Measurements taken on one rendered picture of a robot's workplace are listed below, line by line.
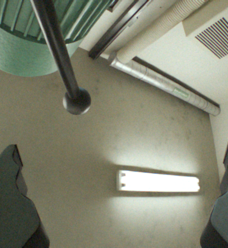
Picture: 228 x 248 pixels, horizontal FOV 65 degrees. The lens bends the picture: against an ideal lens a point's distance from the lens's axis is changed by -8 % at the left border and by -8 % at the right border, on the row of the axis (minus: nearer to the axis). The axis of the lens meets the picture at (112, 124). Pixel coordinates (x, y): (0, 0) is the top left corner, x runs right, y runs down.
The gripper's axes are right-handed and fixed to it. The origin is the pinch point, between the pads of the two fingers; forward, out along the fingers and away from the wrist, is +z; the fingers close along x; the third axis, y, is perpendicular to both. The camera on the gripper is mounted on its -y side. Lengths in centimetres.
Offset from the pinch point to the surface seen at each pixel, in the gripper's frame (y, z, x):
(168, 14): -16, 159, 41
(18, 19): -8.1, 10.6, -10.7
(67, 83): -1.3, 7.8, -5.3
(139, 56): 28, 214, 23
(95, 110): 68, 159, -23
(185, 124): 123, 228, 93
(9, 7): -9.5, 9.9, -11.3
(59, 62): -3.8, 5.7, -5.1
